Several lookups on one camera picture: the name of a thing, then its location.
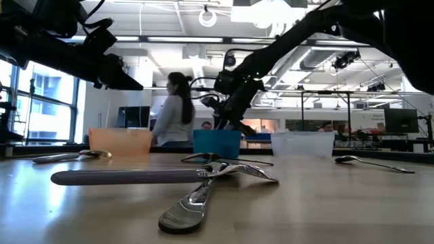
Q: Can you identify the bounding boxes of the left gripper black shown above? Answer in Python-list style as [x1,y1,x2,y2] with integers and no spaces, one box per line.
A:
[67,26,144,92]

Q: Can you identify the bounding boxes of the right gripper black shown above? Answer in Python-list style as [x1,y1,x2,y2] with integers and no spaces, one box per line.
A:
[202,89,258,137]

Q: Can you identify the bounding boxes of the gold metal spoon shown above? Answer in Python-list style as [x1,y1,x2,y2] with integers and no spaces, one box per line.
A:
[81,149,113,159]

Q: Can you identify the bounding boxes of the teal plastic bin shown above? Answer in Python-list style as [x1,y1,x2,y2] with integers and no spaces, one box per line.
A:
[192,129,242,159]

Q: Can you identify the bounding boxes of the blue storage crate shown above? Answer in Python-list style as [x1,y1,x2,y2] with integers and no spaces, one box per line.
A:
[241,132,272,142]

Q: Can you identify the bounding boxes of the black computer monitor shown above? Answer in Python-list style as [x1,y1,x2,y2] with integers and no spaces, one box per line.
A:
[384,108,420,134]
[117,106,151,129]

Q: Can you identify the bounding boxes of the long ceiling light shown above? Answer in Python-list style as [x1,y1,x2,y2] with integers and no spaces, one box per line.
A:
[232,37,275,44]
[69,35,140,43]
[147,36,224,43]

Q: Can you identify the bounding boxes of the orange translucent plastic bin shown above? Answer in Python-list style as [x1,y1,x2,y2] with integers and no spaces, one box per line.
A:
[87,127,153,157]

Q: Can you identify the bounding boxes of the clear plastic bin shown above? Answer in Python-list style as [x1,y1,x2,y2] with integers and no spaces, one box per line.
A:
[270,131,336,159]

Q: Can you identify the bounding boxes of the large glass window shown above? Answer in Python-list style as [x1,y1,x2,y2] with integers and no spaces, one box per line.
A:
[0,57,81,145]

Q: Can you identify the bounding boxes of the thin black pole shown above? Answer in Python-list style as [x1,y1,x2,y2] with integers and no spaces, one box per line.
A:
[26,77,37,145]

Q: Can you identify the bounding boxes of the white ceiling pipe bundle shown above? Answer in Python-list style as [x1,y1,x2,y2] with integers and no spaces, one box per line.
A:
[252,20,308,89]

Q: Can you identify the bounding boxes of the white ceiling panel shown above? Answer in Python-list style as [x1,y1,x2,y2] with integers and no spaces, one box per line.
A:
[230,0,308,24]

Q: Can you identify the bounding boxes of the black equipment stand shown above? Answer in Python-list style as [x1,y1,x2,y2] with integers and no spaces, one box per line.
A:
[0,101,24,143]

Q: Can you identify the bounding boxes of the black ceiling spotlights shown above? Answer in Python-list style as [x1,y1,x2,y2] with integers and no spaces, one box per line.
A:
[332,49,361,70]

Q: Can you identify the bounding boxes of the black metal gantry frame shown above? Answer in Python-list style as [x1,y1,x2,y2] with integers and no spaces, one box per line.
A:
[300,89,353,131]

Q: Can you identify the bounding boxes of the white cable coil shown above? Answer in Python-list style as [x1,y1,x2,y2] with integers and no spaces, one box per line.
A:
[198,8,218,28]

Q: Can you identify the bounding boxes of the black aluminium table frame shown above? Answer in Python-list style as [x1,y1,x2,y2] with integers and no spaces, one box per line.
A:
[0,144,434,166]

